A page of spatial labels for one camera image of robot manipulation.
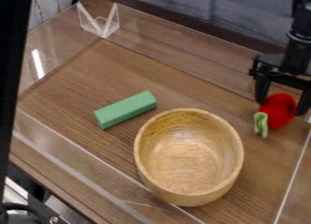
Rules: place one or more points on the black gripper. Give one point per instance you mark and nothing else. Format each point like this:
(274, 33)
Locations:
(273, 68)

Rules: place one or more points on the black clamp mount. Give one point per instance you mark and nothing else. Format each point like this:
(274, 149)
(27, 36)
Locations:
(25, 209)

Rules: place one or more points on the red plush fruit green stem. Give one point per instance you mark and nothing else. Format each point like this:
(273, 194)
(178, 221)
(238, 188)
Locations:
(276, 114)

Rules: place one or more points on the wooden oval bowl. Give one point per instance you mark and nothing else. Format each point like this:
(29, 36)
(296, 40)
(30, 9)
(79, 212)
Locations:
(189, 154)

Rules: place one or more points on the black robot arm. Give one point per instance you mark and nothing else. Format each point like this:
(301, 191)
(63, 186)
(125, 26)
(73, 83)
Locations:
(298, 49)

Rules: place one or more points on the green rectangular block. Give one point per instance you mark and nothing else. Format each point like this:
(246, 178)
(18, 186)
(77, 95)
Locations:
(125, 109)

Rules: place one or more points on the black vertical pole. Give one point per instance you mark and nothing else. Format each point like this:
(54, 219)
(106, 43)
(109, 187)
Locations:
(14, 27)

